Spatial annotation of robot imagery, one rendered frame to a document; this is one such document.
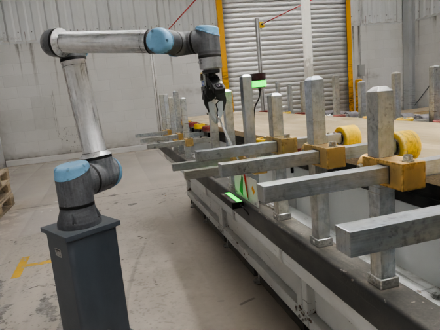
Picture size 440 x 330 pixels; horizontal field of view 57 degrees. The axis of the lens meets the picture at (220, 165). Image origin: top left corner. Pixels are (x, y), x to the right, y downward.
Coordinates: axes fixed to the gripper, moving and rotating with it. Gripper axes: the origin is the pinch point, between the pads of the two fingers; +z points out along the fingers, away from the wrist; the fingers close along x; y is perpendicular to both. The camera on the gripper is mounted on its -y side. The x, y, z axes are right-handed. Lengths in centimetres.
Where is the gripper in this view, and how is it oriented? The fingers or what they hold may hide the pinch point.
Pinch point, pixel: (217, 120)
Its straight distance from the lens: 163.9
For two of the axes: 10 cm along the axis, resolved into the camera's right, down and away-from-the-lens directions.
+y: -2.8, -1.5, 9.5
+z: 0.9, 9.8, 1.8
